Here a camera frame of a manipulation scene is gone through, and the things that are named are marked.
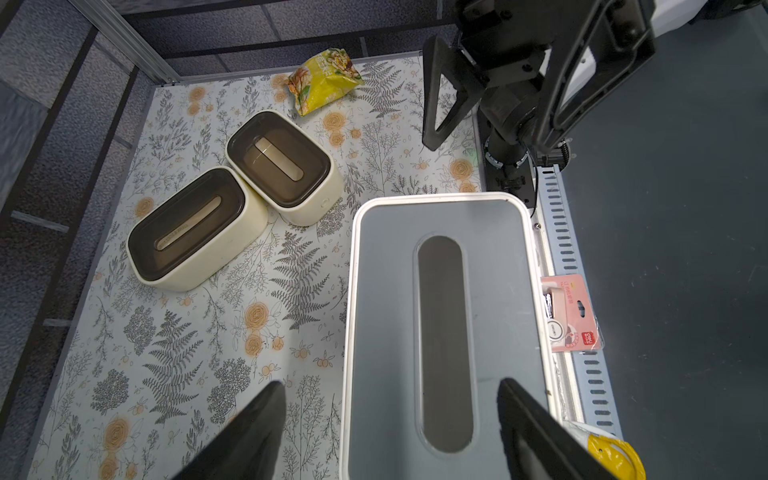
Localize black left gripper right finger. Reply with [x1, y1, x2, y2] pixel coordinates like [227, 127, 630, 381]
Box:
[497, 378, 614, 479]

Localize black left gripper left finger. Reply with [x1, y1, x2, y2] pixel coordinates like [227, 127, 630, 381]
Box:
[175, 381, 287, 479]

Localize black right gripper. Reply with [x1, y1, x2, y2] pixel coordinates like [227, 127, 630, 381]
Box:
[422, 1, 655, 153]

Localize grey lid tissue box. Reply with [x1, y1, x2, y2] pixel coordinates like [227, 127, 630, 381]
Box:
[340, 192, 559, 479]

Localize dark lid cream tissue box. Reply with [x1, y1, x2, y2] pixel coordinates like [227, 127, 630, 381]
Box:
[226, 110, 344, 227]
[126, 166, 269, 292]

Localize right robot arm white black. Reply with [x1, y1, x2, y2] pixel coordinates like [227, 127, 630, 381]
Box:
[422, 1, 655, 208]

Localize white yellow snack pouch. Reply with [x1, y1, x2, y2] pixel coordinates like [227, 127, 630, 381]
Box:
[562, 420, 647, 480]

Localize pink stapler blister pack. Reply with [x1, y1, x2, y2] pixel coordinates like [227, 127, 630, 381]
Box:
[541, 274, 603, 353]

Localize green snack bag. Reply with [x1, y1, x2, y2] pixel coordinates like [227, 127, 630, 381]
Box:
[287, 48, 364, 117]

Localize white slotted cable duct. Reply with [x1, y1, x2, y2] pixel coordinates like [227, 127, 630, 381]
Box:
[534, 166, 623, 439]

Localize right aluminium frame post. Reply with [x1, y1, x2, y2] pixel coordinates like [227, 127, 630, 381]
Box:
[70, 0, 181, 84]

